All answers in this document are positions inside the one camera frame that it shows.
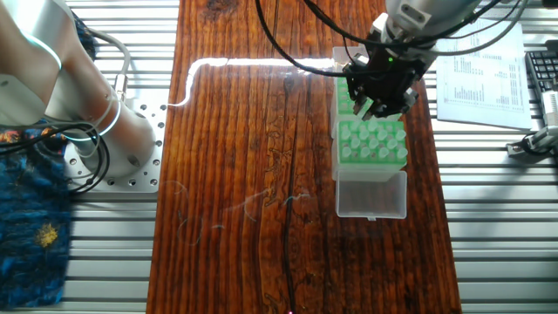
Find aluminium post with foot bracket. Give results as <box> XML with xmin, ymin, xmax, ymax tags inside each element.
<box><xmin>506</xmin><ymin>124</ymin><xmax>558</xmax><ymax>159</ymax></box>

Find printed white paper sheet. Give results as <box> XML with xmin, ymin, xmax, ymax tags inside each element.
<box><xmin>435</xmin><ymin>19</ymin><xmax>534</xmax><ymax>131</ymax></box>

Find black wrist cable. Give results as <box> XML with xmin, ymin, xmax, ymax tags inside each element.
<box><xmin>255</xmin><ymin>0</ymin><xmax>371</xmax><ymax>79</ymax></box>

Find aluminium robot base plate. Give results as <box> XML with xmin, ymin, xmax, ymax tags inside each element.
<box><xmin>64</xmin><ymin>99</ymin><xmax>166</xmax><ymax>195</ymax></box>

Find black keyboard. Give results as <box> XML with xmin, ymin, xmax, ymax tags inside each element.
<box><xmin>524</xmin><ymin>50</ymin><xmax>558</xmax><ymax>119</ymax></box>

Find brown wooden board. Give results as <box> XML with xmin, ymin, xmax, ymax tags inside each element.
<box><xmin>146</xmin><ymin>0</ymin><xmax>463</xmax><ymax>314</ymax></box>

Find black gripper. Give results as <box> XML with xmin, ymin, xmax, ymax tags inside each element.
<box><xmin>345</xmin><ymin>38</ymin><xmax>431</xmax><ymax>123</ymax></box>

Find black base cable loops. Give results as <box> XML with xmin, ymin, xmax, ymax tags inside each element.
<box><xmin>0</xmin><ymin>120</ymin><xmax>112</xmax><ymax>194</ymax></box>

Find blue painted cloth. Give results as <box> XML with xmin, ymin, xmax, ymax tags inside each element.
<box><xmin>0</xmin><ymin>10</ymin><xmax>98</xmax><ymax>310</ymax></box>

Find grey base cable with connector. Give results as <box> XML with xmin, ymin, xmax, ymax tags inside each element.
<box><xmin>89</xmin><ymin>29</ymin><xmax>133</xmax><ymax>102</ymax></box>

